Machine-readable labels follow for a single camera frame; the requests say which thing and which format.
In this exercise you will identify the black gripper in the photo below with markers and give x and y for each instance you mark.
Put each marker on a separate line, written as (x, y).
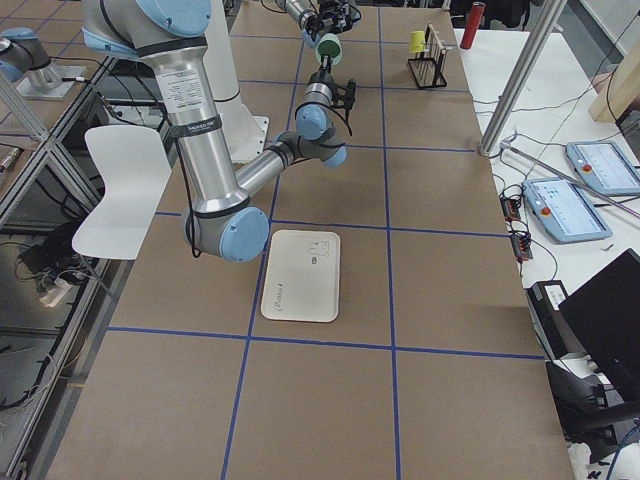
(321, 76)
(315, 21)

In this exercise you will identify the light green plastic cup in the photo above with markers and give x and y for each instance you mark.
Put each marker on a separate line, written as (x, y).
(329, 45)

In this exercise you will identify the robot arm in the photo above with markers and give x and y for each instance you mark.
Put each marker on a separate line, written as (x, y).
(169, 37)
(298, 10)

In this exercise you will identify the yellow plastic cup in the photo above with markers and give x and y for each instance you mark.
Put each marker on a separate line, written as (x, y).
(417, 43)

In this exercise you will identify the cream rabbit tray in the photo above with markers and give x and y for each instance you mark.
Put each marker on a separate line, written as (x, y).
(302, 280)

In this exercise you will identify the red cylinder bottle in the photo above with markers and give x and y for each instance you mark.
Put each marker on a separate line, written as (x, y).
(472, 25)

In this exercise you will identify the white plastic chair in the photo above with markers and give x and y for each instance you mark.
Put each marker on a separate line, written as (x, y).
(135, 170)

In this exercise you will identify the near blue teach pendant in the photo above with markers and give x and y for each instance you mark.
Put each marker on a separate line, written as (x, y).
(564, 212)

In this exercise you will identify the blue teach pendant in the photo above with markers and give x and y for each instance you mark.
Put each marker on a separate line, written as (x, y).
(564, 212)
(604, 167)

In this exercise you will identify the far blue teach pendant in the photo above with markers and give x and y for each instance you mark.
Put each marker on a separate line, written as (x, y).
(604, 167)

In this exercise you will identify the white power strip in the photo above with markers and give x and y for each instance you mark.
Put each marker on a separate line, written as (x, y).
(54, 295)

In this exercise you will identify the black laptop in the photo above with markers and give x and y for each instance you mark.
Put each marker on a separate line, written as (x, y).
(604, 315)

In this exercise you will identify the black wire cup rack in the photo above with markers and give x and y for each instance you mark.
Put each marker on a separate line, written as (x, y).
(427, 69)

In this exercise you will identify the aluminium frame post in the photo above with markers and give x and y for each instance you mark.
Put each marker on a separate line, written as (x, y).
(524, 65)

